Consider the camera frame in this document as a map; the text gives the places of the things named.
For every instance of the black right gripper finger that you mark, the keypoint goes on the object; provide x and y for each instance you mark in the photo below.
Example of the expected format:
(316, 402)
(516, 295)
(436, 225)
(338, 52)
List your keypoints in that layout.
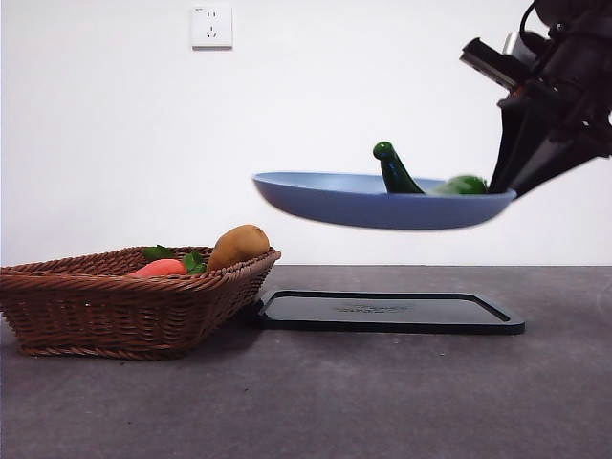
(514, 143)
(564, 158)

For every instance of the green chili pepper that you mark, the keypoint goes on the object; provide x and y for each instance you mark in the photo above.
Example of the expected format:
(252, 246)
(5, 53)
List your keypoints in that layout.
(397, 177)

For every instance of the light blue round plate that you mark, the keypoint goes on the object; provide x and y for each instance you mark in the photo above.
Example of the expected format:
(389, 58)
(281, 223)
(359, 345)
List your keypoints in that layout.
(373, 203)

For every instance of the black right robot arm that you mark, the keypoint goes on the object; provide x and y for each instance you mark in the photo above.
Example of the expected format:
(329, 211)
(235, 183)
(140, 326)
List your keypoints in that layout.
(578, 62)

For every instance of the black rectangular tray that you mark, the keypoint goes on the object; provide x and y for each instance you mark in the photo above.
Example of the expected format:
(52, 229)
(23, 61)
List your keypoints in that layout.
(382, 311)

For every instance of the yellow-brown potato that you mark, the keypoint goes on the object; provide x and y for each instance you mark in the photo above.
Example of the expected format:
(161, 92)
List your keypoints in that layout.
(239, 246)

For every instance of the orange carrot with green leaves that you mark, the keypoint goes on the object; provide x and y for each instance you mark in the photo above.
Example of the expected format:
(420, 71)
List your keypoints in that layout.
(160, 268)

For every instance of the brown wicker basket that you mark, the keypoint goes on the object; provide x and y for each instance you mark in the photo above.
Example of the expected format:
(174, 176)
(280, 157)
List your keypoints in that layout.
(119, 311)

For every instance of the white wall socket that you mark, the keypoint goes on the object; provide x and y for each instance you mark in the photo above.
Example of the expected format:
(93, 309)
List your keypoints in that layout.
(212, 28)

